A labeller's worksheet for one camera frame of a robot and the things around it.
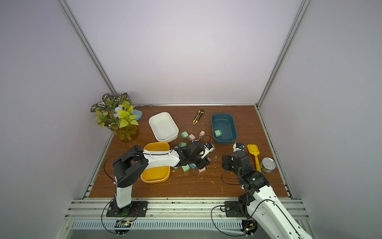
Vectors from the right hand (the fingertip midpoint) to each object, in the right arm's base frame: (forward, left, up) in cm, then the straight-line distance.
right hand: (226, 154), depth 79 cm
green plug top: (+19, +26, -11) cm, 34 cm away
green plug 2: (+12, +26, -11) cm, 31 cm away
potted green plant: (+19, +64, +13) cm, 68 cm away
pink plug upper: (+18, +21, -11) cm, 30 cm away
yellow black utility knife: (+37, +16, -12) cm, 42 cm away
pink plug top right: (+20, +14, -10) cm, 26 cm away
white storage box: (+27, +42, -12) cm, 51 cm away
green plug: (+21, +2, -11) cm, 24 cm away
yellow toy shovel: (+9, -20, -11) cm, 24 cm away
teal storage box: (+33, -5, -13) cm, 36 cm away
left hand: (0, +9, -10) cm, 13 cm away
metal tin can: (-1, -24, -8) cm, 26 cm away
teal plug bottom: (-3, +19, -10) cm, 21 cm away
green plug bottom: (-4, +23, -10) cm, 25 cm away
